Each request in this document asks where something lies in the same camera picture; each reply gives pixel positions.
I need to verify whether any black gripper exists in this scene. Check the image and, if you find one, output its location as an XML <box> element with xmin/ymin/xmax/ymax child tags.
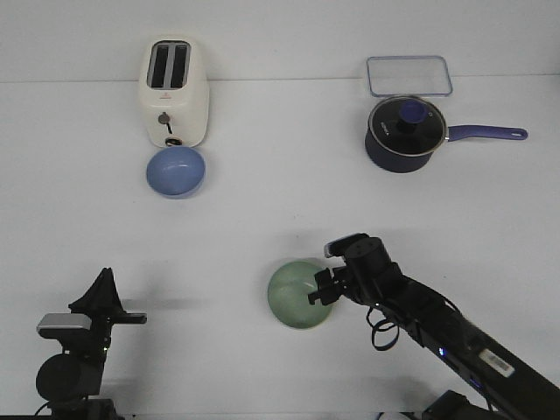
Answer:
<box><xmin>68</xmin><ymin>268</ymin><xmax>147</xmax><ymax>350</ymax></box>
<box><xmin>308</xmin><ymin>236</ymin><xmax>401</xmax><ymax>306</ymax></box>

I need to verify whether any blue bowl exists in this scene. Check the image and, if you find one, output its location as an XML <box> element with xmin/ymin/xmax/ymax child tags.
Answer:
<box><xmin>145</xmin><ymin>146</ymin><xmax>207</xmax><ymax>199</ymax></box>

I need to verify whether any cream two-slot toaster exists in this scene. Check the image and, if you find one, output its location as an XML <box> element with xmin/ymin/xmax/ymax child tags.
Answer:
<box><xmin>138</xmin><ymin>35</ymin><xmax>210</xmax><ymax>148</ymax></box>

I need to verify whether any clear rectangular container lid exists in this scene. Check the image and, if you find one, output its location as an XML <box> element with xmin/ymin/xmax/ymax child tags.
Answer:
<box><xmin>366</xmin><ymin>55</ymin><xmax>453</xmax><ymax>98</ymax></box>

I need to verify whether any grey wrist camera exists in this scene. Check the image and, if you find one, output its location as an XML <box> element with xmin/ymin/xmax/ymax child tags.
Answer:
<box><xmin>36</xmin><ymin>313</ymin><xmax>92</xmax><ymax>339</ymax></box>
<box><xmin>324</xmin><ymin>233</ymin><xmax>368</xmax><ymax>258</ymax></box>

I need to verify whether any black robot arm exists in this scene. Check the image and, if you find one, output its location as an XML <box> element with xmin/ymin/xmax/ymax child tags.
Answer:
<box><xmin>308</xmin><ymin>234</ymin><xmax>559</xmax><ymax>420</ymax></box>
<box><xmin>36</xmin><ymin>268</ymin><xmax>147</xmax><ymax>419</ymax></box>

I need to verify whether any glass pot lid blue knob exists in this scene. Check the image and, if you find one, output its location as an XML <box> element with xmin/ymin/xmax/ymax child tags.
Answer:
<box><xmin>368</xmin><ymin>95</ymin><xmax>447</xmax><ymax>158</ymax></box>

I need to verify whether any green bowl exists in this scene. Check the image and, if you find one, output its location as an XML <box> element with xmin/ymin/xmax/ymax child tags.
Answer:
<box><xmin>267</xmin><ymin>261</ymin><xmax>333</xmax><ymax>329</ymax></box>

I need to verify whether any dark blue saucepan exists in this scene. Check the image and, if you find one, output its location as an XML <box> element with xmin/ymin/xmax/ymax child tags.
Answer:
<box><xmin>364</xmin><ymin>95</ymin><xmax>529</xmax><ymax>173</ymax></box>

